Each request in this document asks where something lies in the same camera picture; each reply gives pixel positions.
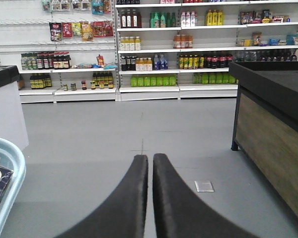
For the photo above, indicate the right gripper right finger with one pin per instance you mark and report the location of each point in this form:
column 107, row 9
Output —
column 180, row 213

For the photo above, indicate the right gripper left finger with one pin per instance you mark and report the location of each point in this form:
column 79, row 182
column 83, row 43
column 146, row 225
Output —
column 123, row 213

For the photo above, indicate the light blue plastic basket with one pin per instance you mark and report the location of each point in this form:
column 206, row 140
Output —
column 11, row 157

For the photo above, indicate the steel floor socket plate far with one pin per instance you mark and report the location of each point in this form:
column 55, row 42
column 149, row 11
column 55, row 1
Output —
column 204, row 186

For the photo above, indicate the near white chest freezer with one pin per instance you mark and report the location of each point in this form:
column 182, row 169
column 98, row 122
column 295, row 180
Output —
column 12, row 122

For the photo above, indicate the white store shelving unit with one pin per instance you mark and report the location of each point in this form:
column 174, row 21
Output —
column 127, row 50

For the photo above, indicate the wooden display counter black frame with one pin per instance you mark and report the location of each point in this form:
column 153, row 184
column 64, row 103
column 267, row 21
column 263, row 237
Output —
column 266, row 122

